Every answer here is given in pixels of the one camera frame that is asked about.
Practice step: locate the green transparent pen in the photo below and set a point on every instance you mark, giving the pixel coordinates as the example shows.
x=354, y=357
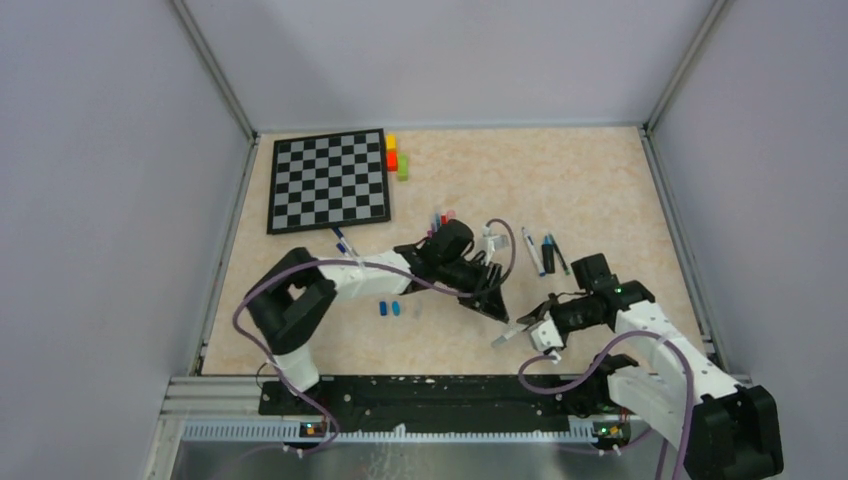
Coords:
x=560, y=257

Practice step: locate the black blue highlighter marker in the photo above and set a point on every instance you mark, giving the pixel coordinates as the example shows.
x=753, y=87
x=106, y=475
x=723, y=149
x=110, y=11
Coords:
x=548, y=256

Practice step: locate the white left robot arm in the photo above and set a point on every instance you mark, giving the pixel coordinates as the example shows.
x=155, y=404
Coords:
x=290, y=301

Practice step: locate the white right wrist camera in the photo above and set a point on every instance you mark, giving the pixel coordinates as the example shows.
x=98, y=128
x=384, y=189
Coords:
x=546, y=339

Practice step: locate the orange toy block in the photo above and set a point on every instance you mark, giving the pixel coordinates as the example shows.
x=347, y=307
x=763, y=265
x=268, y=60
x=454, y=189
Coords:
x=392, y=160

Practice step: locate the green toy block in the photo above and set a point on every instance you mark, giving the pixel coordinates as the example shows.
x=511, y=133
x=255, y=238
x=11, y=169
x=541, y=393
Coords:
x=402, y=167

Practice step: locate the grey slotted cable duct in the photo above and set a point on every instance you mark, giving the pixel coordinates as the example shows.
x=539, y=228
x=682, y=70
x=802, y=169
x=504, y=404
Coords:
x=290, y=432

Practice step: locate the white pen blue cap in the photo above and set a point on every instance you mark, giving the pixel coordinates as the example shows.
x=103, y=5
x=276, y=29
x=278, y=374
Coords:
x=533, y=252

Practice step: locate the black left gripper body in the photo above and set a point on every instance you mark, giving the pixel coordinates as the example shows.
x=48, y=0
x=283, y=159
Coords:
x=468, y=277

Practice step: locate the black and grey chessboard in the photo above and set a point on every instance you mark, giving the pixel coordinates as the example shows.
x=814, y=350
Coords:
x=329, y=181

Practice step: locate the dark blue pen near board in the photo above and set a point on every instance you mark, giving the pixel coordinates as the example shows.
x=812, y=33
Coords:
x=343, y=244

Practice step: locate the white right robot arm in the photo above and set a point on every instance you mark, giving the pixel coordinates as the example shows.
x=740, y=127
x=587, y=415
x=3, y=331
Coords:
x=719, y=428

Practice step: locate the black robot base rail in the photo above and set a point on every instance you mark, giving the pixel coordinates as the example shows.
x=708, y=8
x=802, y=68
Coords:
x=448, y=404

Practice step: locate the white grey marker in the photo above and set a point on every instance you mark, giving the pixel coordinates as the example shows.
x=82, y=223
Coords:
x=507, y=336

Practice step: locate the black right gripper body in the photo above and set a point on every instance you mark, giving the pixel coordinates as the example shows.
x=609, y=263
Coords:
x=569, y=311

